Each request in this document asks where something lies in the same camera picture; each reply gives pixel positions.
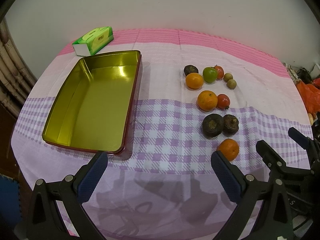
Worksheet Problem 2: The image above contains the dark mangosteen with stem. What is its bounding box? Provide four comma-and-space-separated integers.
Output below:
223, 114, 239, 135

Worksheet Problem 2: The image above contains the green tomato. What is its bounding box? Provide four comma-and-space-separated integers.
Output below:
202, 67, 218, 83

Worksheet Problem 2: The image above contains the blue foam floor mat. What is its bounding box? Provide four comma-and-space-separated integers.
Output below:
0, 174, 22, 228

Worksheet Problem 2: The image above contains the beige patterned curtain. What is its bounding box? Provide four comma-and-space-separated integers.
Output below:
0, 19, 36, 117

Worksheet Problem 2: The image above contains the small dark passion fruit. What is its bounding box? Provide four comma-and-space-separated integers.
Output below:
183, 64, 199, 76

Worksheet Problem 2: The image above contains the orange mandarin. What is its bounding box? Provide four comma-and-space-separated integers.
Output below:
185, 73, 204, 90
196, 90, 218, 112
217, 139, 240, 161

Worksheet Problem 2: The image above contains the orange plastic bag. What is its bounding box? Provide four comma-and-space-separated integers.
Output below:
296, 80, 320, 114

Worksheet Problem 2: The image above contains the pink purple checked tablecloth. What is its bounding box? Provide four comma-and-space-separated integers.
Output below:
10, 28, 315, 240

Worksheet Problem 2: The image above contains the gold toffee tin tray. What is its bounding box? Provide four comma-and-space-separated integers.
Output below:
42, 50, 143, 155

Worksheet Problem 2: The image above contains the green tissue pack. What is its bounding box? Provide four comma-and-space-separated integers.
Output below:
72, 27, 114, 56

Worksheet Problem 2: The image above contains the brown longan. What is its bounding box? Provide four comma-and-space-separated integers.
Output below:
227, 79, 237, 89
223, 73, 233, 82

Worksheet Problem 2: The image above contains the large dark mangosteen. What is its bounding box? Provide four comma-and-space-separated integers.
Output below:
202, 114, 224, 138

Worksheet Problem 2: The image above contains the red tomato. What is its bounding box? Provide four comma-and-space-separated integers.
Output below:
217, 94, 231, 110
214, 65, 225, 80

